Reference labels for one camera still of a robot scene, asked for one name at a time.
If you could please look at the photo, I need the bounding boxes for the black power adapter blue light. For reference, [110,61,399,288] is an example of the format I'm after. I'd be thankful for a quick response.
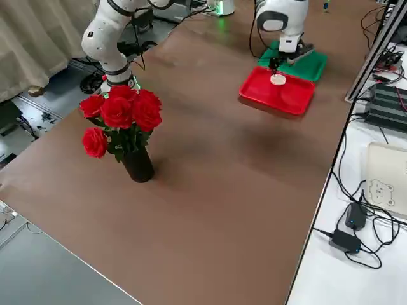
[345,202,368,231]

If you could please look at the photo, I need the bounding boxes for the black ribbed power supply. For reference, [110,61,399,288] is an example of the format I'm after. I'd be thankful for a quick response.
[364,83,407,130]

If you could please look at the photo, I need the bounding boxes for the black cylindrical vase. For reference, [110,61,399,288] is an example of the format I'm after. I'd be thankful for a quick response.
[121,147,156,184]

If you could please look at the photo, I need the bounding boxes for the green plastic tray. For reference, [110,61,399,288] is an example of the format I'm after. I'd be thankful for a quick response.
[258,40,328,84]

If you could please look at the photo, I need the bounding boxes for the grey aluminium frame post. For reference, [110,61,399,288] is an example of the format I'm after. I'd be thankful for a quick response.
[344,0,407,103]

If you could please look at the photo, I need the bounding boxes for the beige curtain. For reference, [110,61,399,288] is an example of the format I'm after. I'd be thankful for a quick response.
[0,0,98,103]

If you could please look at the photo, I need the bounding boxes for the white bear-print box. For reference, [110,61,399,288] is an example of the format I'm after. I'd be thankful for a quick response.
[364,142,407,220]

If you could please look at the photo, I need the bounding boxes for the flat black power adapter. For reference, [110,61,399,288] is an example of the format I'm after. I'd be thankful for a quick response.
[328,229,363,255]

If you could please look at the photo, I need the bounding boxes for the red rose bouquet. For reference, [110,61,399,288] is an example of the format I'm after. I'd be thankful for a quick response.
[79,85,163,163]

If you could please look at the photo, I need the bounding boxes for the black caster base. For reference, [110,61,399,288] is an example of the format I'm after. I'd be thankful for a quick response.
[125,40,159,61]

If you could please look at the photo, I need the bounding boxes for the red plastic tray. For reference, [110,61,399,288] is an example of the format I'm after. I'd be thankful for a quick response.
[238,65,317,117]

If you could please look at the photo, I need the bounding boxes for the black floor box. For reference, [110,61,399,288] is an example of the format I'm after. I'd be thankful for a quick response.
[0,102,21,137]

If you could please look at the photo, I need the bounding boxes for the black coiled floor cable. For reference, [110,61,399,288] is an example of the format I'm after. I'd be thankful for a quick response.
[79,68,108,95]

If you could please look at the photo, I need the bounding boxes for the tangled red black wires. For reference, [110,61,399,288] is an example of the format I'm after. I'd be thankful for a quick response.
[371,44,407,83]

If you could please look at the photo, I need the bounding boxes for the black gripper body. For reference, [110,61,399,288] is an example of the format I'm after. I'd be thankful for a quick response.
[270,44,317,65]

